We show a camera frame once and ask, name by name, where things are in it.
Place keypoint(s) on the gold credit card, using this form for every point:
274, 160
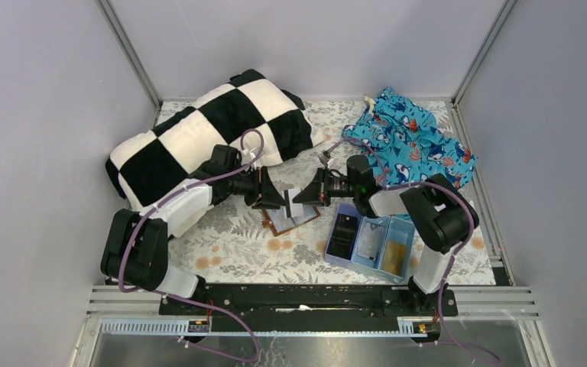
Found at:
393, 257

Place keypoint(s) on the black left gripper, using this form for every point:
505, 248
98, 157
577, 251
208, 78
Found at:
261, 186

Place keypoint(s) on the grey credit card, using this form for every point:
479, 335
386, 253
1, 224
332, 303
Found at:
370, 238

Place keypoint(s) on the blue shark print cloth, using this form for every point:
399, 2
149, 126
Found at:
403, 143

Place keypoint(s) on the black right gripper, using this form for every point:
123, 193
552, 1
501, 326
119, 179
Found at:
322, 184

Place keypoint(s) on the purple blue card organizer box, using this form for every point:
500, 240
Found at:
395, 228

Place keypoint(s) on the black white checkered blanket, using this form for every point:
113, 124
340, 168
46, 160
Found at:
249, 113

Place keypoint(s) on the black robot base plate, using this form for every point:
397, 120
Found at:
243, 302

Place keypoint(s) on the slotted grey cable duct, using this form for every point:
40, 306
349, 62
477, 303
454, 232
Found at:
280, 325

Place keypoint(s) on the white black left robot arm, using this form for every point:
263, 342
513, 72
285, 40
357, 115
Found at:
136, 249

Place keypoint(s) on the white magnetic stripe card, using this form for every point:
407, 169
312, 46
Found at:
292, 209

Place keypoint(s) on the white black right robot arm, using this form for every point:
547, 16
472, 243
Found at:
441, 216

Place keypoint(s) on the aluminium frame rails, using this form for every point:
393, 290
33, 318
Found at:
505, 304

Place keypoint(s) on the floral patterned table mat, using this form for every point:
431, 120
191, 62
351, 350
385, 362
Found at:
231, 245

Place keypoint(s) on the brown leather card holder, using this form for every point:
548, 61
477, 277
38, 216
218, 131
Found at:
278, 223

